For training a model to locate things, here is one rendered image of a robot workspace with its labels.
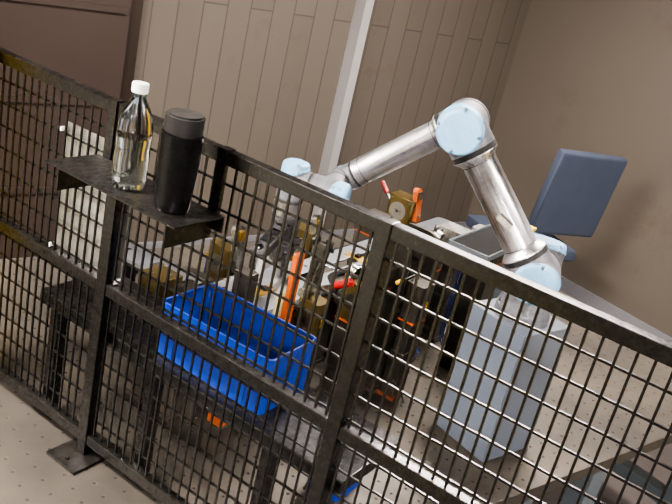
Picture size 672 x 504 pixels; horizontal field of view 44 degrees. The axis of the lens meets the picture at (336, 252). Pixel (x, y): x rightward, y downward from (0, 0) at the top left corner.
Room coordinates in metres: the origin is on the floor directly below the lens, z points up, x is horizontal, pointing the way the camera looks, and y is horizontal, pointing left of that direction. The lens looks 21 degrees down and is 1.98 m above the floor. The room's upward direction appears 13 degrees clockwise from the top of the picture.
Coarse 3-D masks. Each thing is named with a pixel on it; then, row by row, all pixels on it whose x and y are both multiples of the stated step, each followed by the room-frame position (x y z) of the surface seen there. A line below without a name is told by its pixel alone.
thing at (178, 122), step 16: (176, 112) 1.40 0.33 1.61; (192, 112) 1.43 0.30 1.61; (176, 128) 1.38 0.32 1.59; (192, 128) 1.38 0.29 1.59; (160, 144) 1.39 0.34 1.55; (176, 144) 1.37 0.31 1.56; (192, 144) 1.38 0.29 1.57; (160, 160) 1.39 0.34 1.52; (176, 160) 1.37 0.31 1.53; (192, 160) 1.39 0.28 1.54; (160, 176) 1.38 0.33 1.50; (176, 176) 1.38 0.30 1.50; (192, 176) 1.40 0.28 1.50; (160, 192) 1.38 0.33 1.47; (176, 192) 1.38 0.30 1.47; (192, 192) 1.41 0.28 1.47; (160, 208) 1.38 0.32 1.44; (176, 208) 1.38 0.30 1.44
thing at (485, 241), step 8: (480, 232) 2.54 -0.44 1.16; (488, 232) 2.56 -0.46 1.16; (456, 240) 2.40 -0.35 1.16; (464, 240) 2.42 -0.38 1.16; (472, 240) 2.44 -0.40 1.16; (480, 240) 2.46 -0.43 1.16; (488, 240) 2.48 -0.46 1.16; (496, 240) 2.49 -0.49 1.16; (472, 248) 2.37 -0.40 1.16; (480, 248) 2.38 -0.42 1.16; (488, 248) 2.40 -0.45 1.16; (496, 248) 2.42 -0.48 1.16
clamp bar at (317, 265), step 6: (312, 240) 2.00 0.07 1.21; (318, 246) 1.98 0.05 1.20; (324, 246) 1.97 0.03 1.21; (330, 246) 1.99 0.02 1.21; (318, 252) 1.98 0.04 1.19; (324, 252) 1.98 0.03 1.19; (330, 252) 1.98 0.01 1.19; (318, 264) 1.98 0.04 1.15; (312, 270) 1.98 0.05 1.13; (318, 270) 1.99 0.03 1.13; (312, 276) 1.98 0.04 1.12; (318, 276) 2.00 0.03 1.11; (312, 282) 1.98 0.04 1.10; (312, 294) 2.01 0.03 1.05
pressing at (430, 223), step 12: (432, 228) 2.95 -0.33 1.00; (360, 240) 2.65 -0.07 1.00; (336, 252) 2.48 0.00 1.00; (360, 252) 2.53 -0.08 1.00; (360, 264) 2.43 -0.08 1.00; (264, 276) 2.17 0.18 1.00; (300, 276) 2.23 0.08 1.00; (324, 276) 2.27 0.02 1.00; (336, 276) 2.30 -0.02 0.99; (228, 288) 2.04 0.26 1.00; (264, 300) 2.02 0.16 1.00
